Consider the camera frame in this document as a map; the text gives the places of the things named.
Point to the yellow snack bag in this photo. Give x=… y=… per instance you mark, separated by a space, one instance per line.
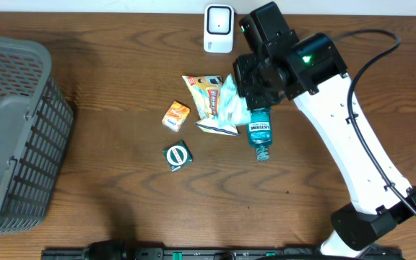
x=205 y=90

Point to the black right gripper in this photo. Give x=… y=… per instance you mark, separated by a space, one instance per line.
x=256 y=99

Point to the grey plastic mesh basket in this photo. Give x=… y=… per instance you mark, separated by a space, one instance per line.
x=36 y=125

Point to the light teal tissue packet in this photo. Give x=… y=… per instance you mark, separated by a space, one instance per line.
x=233 y=109

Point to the teal mouthwash bottle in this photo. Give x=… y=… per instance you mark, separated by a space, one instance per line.
x=259 y=132

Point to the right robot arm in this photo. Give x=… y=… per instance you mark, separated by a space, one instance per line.
x=311 y=73

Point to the orange small box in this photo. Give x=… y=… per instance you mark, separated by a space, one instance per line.
x=175 y=116

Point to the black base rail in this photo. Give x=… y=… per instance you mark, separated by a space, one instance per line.
x=162 y=254

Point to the green small box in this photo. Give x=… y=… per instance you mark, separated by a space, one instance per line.
x=177 y=156

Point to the white barcode scanner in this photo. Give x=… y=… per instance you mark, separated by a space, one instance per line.
x=218 y=28

